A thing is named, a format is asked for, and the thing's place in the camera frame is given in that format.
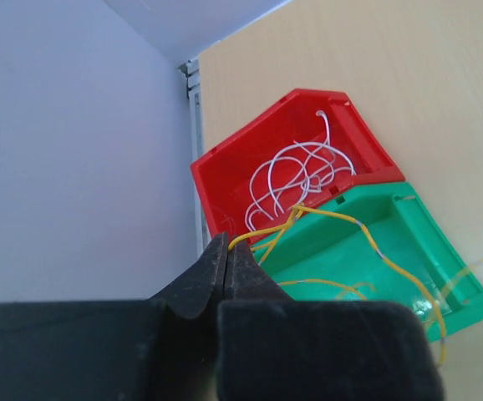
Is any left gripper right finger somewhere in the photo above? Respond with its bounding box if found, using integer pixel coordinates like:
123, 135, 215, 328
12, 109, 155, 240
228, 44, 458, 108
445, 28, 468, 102
217, 243, 445, 400

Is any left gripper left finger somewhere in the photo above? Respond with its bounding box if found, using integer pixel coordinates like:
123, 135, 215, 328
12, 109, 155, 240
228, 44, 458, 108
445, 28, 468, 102
0, 234, 228, 400

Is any white wire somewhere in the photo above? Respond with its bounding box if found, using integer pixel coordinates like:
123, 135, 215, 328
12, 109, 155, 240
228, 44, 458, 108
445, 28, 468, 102
244, 109, 357, 231

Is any green plastic bin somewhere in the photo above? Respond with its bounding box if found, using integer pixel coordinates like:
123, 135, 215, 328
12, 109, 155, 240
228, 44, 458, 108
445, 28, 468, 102
262, 182, 483, 341

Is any aluminium frame rail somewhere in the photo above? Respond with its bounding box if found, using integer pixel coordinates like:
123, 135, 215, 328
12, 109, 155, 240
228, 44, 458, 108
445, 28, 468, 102
179, 58, 209, 256

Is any red plastic bin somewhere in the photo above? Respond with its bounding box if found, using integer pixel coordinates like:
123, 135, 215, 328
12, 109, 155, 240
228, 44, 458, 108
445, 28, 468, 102
191, 89, 404, 236

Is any yellow wire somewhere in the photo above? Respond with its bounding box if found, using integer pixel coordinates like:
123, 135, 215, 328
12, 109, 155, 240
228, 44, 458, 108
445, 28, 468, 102
226, 202, 483, 367

